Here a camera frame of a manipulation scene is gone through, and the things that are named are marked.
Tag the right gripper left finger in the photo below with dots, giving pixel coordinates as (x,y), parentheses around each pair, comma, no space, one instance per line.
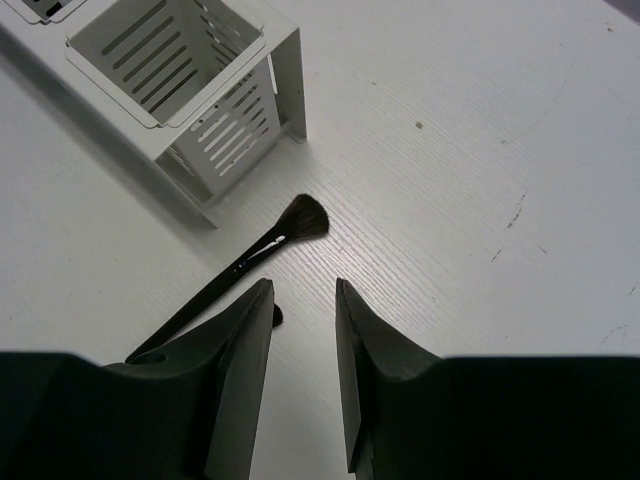
(196,399)

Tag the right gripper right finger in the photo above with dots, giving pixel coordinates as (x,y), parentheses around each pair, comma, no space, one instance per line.
(380,371)

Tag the black makeup brush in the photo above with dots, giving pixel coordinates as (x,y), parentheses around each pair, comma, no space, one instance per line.
(303,219)
(278,318)

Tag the white slotted organizer box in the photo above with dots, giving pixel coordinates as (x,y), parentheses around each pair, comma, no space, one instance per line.
(200,90)

